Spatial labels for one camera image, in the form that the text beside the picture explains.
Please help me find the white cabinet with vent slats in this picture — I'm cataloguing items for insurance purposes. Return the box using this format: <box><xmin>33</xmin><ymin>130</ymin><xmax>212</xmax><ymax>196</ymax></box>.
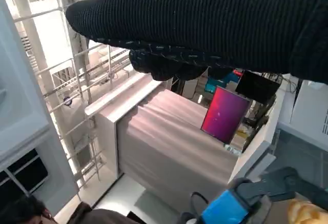
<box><xmin>276</xmin><ymin>79</ymin><xmax>328</xmax><ymax>184</ymax></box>

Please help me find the purple screen monitor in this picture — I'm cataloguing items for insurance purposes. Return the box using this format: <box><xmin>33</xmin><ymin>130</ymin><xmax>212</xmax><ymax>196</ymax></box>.
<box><xmin>200</xmin><ymin>86</ymin><xmax>251</xmax><ymax>144</ymax></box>

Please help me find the beige office partition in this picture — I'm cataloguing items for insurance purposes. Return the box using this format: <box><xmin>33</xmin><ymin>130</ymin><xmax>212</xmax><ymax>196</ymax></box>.
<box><xmin>84</xmin><ymin>74</ymin><xmax>259</xmax><ymax>209</ymax></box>

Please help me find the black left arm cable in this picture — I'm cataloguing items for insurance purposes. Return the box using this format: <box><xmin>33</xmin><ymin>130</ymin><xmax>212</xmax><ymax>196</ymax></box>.
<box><xmin>191</xmin><ymin>192</ymin><xmax>212</xmax><ymax>211</ymax></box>

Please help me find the blue cardboard box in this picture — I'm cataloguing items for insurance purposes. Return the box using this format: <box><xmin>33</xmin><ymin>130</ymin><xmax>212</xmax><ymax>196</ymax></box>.
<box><xmin>204</xmin><ymin>71</ymin><xmax>241</xmax><ymax>93</ymax></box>

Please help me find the long striped toy bread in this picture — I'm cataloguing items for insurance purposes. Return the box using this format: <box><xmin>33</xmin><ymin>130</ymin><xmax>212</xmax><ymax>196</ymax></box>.
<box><xmin>286</xmin><ymin>199</ymin><xmax>328</xmax><ymax>224</ymax></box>

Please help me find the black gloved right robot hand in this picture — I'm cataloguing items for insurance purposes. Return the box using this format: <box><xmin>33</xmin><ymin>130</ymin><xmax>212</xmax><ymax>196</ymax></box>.
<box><xmin>65</xmin><ymin>0</ymin><xmax>328</xmax><ymax>81</ymax></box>

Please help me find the person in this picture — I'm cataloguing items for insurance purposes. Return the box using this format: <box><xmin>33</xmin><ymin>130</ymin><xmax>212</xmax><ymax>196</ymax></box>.
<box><xmin>0</xmin><ymin>195</ymin><xmax>144</xmax><ymax>224</ymax></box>

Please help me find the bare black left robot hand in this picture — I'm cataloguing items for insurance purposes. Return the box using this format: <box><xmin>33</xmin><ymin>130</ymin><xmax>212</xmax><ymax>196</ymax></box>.
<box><xmin>201</xmin><ymin>166</ymin><xmax>305</xmax><ymax>224</ymax></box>

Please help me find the white metal rack frame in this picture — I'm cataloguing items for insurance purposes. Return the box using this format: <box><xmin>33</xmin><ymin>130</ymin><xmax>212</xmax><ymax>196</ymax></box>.
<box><xmin>5</xmin><ymin>0</ymin><xmax>130</xmax><ymax>191</ymax></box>

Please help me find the black box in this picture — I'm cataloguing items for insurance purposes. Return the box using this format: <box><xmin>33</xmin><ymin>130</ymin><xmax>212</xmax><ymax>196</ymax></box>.
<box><xmin>235</xmin><ymin>70</ymin><xmax>280</xmax><ymax>105</ymax></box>

